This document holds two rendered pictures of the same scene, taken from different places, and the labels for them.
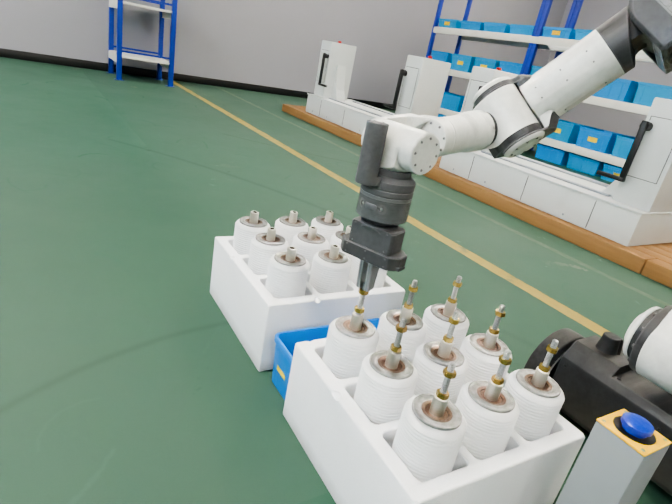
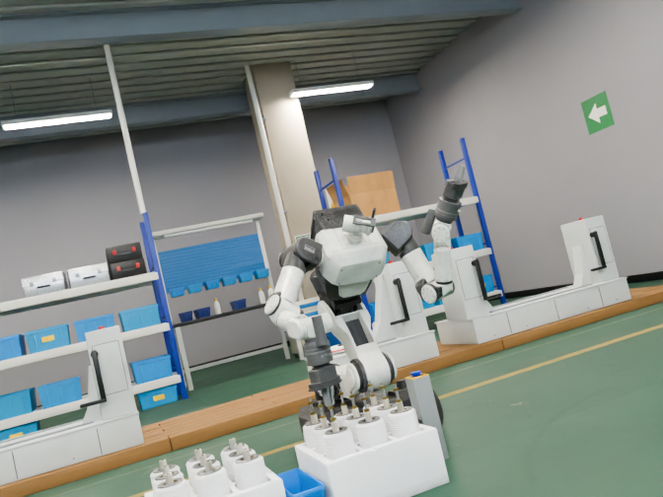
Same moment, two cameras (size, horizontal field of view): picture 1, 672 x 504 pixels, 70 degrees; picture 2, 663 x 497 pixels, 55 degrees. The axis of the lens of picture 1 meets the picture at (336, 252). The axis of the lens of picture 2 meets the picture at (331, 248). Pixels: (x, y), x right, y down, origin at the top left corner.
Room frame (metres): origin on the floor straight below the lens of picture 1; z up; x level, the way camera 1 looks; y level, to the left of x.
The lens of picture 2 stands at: (0.15, 1.94, 0.68)
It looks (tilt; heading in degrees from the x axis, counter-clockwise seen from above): 4 degrees up; 284
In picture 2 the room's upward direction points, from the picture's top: 13 degrees counter-clockwise
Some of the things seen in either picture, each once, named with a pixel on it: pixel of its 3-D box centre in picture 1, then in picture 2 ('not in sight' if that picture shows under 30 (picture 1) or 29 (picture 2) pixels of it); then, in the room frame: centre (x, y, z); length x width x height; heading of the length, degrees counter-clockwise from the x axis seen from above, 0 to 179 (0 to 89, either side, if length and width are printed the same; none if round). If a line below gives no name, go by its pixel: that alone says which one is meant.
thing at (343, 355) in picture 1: (345, 367); (342, 459); (0.79, -0.06, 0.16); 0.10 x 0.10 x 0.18
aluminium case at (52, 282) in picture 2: not in sight; (45, 286); (4.49, -3.49, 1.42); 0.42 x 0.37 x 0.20; 123
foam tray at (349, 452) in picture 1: (421, 423); (367, 462); (0.76, -0.23, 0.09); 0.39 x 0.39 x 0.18; 34
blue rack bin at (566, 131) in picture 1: (568, 132); not in sight; (6.02, -2.41, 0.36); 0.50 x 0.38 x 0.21; 126
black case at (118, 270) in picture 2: not in sight; (127, 270); (3.85, -3.94, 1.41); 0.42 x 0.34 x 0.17; 127
